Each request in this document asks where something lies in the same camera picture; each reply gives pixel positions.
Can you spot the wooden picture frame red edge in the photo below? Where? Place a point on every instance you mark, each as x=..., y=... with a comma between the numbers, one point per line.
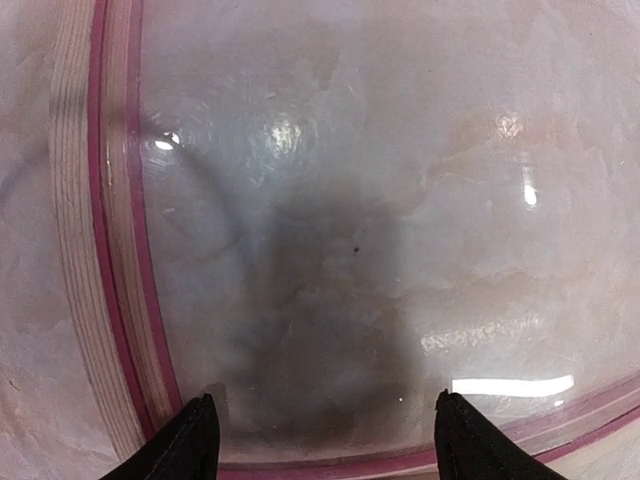
x=95, y=140

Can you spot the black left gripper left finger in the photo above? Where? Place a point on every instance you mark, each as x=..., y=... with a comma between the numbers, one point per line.
x=187, y=447

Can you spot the clear acrylic sheet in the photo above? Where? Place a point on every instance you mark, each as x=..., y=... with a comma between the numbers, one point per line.
x=354, y=205

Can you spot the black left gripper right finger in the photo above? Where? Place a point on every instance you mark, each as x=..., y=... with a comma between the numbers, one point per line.
x=469, y=447

